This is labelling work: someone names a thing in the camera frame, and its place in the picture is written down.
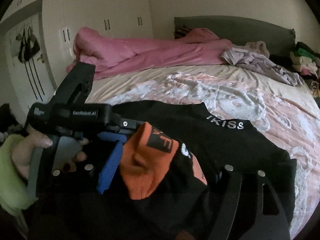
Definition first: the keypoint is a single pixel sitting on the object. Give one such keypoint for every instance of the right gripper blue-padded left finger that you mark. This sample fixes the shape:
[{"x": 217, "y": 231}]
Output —
[{"x": 71, "y": 205}]

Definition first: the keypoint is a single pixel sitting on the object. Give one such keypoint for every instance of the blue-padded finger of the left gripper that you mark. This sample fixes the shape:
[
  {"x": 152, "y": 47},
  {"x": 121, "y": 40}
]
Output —
[{"x": 112, "y": 136}]

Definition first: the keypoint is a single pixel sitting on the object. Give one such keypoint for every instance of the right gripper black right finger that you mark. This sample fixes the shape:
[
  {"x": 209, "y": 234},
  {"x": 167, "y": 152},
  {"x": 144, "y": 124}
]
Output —
[{"x": 249, "y": 207}]

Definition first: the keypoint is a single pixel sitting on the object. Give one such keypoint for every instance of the black sweater with orange cuffs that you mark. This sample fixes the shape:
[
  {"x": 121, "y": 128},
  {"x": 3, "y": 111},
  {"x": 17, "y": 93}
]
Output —
[{"x": 165, "y": 186}]

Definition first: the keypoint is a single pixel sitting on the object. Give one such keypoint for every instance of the stack of folded clothes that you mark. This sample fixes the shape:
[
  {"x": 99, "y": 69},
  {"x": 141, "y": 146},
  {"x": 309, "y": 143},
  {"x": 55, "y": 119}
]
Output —
[{"x": 305, "y": 62}]

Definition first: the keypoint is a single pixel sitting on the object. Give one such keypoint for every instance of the person's left hand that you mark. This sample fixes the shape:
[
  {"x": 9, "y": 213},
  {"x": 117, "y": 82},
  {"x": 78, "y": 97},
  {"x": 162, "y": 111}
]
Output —
[{"x": 21, "y": 154}]

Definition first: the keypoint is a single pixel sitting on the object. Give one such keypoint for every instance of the white door with hanging bags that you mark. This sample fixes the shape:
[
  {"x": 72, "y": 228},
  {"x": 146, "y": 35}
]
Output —
[{"x": 26, "y": 61}]

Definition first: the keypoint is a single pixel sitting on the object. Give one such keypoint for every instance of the pink and white bedspread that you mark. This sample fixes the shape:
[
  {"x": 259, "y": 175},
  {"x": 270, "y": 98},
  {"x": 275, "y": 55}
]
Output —
[{"x": 282, "y": 121}]

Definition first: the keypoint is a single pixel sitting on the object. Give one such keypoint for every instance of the pink duvet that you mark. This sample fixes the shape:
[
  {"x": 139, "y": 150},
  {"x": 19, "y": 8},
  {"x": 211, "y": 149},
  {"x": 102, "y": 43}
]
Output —
[{"x": 114, "y": 56}]

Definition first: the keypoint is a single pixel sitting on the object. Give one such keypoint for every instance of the beige bed sheet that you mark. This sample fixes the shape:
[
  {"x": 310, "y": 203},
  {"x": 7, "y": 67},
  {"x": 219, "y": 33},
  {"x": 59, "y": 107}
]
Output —
[{"x": 109, "y": 87}]

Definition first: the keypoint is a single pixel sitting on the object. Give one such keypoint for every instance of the lilac crumpled garment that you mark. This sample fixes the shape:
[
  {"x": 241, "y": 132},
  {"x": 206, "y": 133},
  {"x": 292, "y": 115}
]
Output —
[{"x": 254, "y": 56}]

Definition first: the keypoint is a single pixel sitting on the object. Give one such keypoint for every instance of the dark green headboard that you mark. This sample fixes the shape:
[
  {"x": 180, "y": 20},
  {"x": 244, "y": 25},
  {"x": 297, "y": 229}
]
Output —
[{"x": 240, "y": 30}]

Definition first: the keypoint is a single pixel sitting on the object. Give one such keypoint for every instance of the cream wardrobe with black handles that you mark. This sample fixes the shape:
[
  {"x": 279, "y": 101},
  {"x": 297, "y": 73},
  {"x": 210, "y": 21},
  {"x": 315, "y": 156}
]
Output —
[{"x": 61, "y": 20}]

